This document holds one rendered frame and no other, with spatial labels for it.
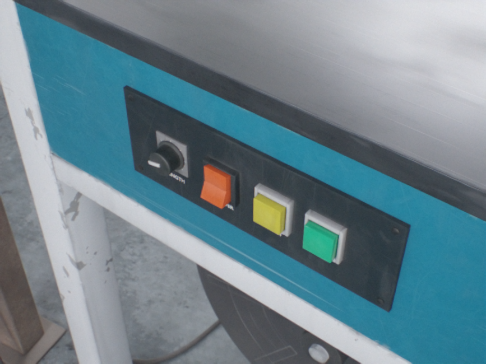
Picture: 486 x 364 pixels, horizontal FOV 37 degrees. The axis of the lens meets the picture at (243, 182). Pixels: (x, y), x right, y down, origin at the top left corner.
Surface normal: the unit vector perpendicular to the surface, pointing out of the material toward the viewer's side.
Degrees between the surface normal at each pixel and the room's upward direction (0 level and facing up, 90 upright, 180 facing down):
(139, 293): 0
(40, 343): 0
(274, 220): 90
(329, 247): 90
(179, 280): 0
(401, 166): 90
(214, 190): 67
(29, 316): 90
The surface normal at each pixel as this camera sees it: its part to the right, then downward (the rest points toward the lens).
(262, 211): -0.61, 0.55
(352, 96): 0.00, -0.73
